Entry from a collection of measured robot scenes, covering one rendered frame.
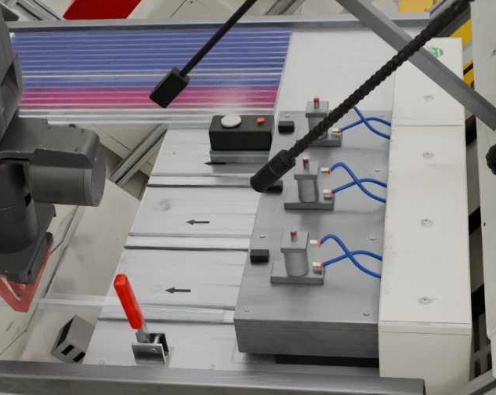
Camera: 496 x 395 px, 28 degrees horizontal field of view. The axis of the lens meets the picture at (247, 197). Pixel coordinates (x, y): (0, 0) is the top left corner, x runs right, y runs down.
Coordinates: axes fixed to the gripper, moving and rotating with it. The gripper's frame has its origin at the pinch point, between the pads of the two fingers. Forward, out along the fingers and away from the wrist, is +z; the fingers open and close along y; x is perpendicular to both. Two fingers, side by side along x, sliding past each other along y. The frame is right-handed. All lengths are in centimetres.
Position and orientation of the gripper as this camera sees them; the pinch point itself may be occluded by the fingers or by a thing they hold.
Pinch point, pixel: (22, 299)
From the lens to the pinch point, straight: 105.3
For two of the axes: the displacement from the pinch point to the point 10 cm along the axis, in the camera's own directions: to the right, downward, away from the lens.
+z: 0.0, 7.7, 6.4
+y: 1.4, -6.3, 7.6
